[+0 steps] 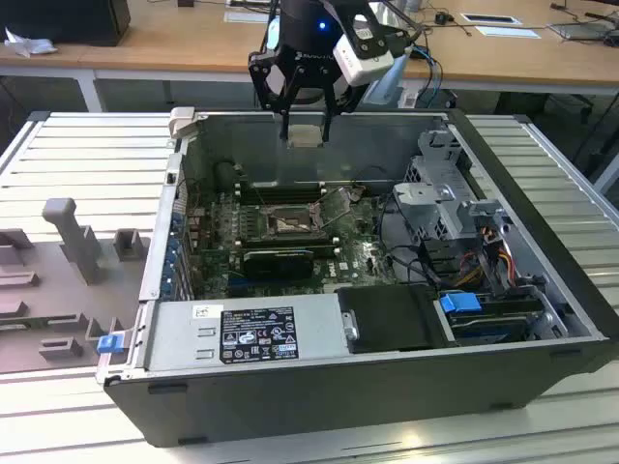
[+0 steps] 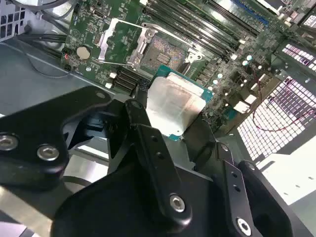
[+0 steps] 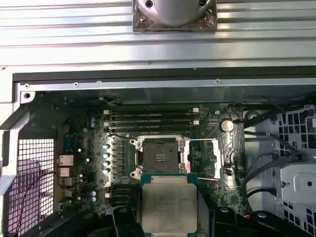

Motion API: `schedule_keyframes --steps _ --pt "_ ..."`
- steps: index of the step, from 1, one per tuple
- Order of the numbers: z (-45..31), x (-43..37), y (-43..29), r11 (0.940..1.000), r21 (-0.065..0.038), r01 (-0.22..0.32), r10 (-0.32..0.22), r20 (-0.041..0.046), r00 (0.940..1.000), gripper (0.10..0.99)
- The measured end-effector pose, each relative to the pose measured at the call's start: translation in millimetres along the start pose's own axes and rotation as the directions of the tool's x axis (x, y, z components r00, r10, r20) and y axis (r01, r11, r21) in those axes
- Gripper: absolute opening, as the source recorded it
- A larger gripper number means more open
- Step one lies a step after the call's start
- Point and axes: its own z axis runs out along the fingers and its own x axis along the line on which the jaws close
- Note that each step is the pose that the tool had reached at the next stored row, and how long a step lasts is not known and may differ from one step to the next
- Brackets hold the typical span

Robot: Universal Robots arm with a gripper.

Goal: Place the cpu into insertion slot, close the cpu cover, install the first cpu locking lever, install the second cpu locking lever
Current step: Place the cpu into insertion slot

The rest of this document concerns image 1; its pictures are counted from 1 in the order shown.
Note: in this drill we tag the wooden desk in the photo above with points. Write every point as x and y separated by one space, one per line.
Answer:
193 38

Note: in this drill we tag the blue case latch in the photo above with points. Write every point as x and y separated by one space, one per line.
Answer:
109 344

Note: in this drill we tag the grey case latch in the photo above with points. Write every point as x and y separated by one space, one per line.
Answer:
183 121

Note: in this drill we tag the white paper sheet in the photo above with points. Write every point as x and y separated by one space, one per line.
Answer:
508 32

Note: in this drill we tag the grey parts rack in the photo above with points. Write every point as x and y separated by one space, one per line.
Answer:
48 299

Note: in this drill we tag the black box on desk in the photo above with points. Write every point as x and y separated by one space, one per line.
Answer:
63 19

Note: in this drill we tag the grey metal drive cage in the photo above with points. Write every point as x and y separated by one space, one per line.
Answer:
425 193

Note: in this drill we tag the black graphics card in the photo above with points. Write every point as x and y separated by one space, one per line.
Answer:
278 266

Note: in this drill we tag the CPU socket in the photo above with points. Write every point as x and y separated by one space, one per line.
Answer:
290 220

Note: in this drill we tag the black plastic shroud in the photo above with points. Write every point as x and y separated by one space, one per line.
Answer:
387 319

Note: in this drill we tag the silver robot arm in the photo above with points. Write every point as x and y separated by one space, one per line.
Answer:
389 82

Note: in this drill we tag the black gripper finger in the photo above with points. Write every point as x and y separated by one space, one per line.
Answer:
258 82
330 121

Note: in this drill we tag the thin metal locking lever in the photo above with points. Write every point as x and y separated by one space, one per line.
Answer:
279 223
262 199

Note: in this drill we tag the silver power supply unit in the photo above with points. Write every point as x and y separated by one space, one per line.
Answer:
184 333

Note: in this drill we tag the silver CPU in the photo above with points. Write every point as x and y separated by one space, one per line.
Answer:
305 135

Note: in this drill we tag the green motherboard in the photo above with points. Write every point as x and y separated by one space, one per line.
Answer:
358 251

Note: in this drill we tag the black open PC case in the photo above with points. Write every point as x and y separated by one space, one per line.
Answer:
314 401

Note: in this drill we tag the crumpled white paper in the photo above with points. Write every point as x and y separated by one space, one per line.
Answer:
29 44

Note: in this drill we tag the blue disk carrier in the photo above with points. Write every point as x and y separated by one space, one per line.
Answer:
459 302

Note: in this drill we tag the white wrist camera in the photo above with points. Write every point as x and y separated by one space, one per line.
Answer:
360 67

